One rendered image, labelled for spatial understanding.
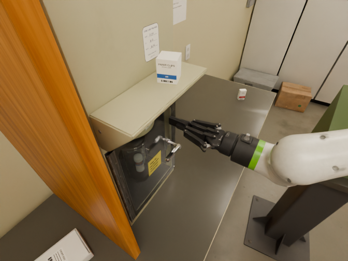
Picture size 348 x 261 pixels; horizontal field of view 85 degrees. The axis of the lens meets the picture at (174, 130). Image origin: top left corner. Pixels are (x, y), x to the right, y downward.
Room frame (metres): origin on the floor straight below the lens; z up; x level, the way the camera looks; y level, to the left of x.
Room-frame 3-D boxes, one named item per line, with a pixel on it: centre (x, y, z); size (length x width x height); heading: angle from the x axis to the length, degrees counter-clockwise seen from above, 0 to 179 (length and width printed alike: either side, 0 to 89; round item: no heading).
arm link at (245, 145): (0.38, -0.21, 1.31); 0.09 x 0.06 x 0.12; 148
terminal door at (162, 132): (0.43, 0.08, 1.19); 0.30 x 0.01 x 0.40; 148
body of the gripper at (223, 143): (0.42, -0.15, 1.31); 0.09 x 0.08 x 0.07; 58
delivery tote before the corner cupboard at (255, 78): (2.77, -1.29, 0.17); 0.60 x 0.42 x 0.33; 56
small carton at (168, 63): (0.44, 0.01, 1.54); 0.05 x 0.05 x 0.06; 77
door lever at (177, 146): (0.47, 0.02, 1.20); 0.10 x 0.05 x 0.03; 148
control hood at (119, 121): (0.40, 0.04, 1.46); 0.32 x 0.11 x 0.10; 148
